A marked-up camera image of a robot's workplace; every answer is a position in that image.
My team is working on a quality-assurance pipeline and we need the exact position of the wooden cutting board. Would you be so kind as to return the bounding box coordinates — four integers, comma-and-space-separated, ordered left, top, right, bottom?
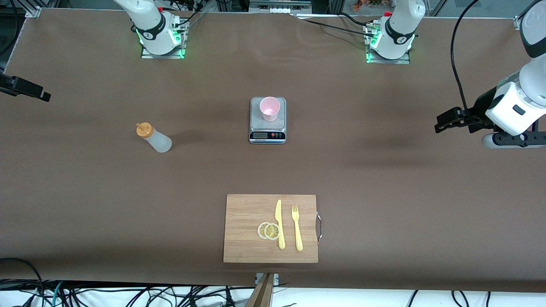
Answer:
223, 194, 319, 264

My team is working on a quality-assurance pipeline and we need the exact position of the thick black floor cable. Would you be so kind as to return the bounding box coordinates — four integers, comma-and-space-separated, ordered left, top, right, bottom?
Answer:
0, 258, 45, 307

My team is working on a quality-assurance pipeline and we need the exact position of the small metal bracket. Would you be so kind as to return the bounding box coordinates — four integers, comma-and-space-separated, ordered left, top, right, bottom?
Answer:
255, 273, 280, 287

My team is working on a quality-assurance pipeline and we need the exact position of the pink plastic cup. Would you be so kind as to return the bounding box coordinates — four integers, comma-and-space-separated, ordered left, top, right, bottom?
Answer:
260, 97, 281, 122

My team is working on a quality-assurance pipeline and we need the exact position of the black base cable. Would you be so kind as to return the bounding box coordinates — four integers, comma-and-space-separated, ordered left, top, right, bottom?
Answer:
299, 13, 378, 39

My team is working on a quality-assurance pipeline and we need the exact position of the wooden beam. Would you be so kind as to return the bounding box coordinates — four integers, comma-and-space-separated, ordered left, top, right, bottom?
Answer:
245, 273, 276, 307

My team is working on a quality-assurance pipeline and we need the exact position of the yellow plastic fork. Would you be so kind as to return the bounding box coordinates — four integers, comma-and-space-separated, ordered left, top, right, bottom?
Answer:
291, 205, 304, 252

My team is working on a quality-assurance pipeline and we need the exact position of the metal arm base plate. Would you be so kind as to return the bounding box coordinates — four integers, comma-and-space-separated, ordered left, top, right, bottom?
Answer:
366, 23, 411, 65
141, 19, 187, 60

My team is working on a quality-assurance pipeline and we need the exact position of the yellow plastic knife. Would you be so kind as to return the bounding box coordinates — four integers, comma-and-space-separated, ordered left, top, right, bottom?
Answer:
275, 200, 286, 250

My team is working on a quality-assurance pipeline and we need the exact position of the teal cable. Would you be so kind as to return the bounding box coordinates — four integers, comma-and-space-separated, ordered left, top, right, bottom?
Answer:
51, 281, 64, 307

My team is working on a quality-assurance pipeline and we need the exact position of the white power strip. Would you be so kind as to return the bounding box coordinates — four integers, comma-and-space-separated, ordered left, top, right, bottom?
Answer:
250, 0, 312, 14

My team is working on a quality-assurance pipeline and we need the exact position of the silver digital kitchen scale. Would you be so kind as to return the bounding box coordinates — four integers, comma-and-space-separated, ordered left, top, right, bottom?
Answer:
249, 97, 287, 145

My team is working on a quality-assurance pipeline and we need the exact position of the black arm-mounted cable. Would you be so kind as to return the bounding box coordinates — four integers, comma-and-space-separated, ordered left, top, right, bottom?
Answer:
451, 0, 480, 112

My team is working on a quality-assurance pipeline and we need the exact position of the translucent orange-capped sauce bottle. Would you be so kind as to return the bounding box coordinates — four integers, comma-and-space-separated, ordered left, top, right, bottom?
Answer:
136, 122, 173, 154

